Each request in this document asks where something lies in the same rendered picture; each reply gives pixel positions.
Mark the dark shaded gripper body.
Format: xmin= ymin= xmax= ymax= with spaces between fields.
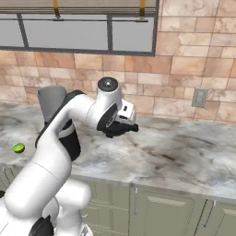
xmin=102 ymin=121 xmax=140 ymax=139

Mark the grey blender jar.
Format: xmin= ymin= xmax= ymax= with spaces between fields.
xmin=36 ymin=85 xmax=69 ymax=124

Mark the green kiwi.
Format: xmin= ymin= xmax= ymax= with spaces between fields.
xmin=12 ymin=142 xmax=27 ymax=154

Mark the green drawer front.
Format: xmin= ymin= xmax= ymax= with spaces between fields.
xmin=80 ymin=205 xmax=131 ymax=229
xmin=87 ymin=179 xmax=131 ymax=208

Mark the green cupboard door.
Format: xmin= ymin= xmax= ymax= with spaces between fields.
xmin=0 ymin=164 xmax=24 ymax=192
xmin=129 ymin=186 xmax=207 ymax=236
xmin=195 ymin=198 xmax=236 ymax=236

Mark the dark framed window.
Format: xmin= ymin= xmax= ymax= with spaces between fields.
xmin=0 ymin=0 xmax=160 ymax=57

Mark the beige window blind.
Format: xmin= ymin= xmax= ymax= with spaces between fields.
xmin=0 ymin=0 xmax=159 ymax=17

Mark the silver cupboard handle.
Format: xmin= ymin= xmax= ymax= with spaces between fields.
xmin=2 ymin=167 xmax=11 ymax=183
xmin=133 ymin=187 xmax=139 ymax=217
xmin=203 ymin=199 xmax=218 ymax=229

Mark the grey wall outlet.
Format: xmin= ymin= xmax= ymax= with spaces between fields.
xmin=191 ymin=88 xmax=209 ymax=109

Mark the orange blind strap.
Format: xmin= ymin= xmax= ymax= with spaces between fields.
xmin=52 ymin=0 xmax=60 ymax=18
xmin=139 ymin=0 xmax=147 ymax=18

